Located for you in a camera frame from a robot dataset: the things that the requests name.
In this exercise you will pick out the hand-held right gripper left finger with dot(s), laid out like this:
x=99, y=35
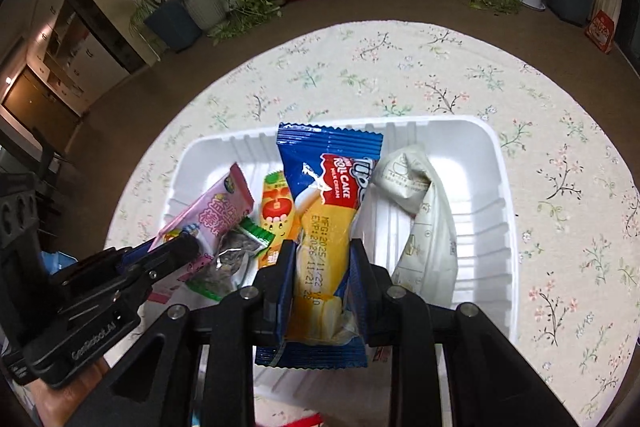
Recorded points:
x=280, y=287

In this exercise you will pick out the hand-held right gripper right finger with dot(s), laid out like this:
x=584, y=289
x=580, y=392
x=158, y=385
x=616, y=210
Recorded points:
x=360, y=287

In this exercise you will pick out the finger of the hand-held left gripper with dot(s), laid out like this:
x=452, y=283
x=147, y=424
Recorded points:
x=170, y=254
x=134, y=255

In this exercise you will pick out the green edged seed packet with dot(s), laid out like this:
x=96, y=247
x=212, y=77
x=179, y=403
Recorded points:
x=232, y=257

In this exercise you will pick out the pink cartoon snack packet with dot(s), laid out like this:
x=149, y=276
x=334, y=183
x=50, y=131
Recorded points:
x=220, y=207

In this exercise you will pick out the yellow apple print snack packet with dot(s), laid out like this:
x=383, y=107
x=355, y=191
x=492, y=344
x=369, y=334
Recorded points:
x=275, y=207

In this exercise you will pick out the cream white snack packet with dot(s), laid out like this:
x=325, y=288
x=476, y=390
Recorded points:
x=430, y=237

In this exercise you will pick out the blue roll cake packet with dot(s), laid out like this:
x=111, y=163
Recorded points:
x=325, y=207

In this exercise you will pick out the white plastic tray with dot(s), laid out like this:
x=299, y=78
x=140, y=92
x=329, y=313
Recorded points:
x=470, y=187

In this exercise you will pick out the person's left hand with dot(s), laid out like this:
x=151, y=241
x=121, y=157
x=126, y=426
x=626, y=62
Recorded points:
x=70, y=399

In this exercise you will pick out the black perforated panel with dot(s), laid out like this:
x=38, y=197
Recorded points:
x=20, y=227

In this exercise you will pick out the plant in grey ribbed pot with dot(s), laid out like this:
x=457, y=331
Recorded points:
x=205, y=4

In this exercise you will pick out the red paper bag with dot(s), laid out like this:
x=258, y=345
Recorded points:
x=601, y=32

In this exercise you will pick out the glass sliding door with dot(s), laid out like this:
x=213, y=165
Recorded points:
x=631, y=37

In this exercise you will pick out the wooden wall cabinet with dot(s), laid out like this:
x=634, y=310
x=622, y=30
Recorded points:
x=65, y=57

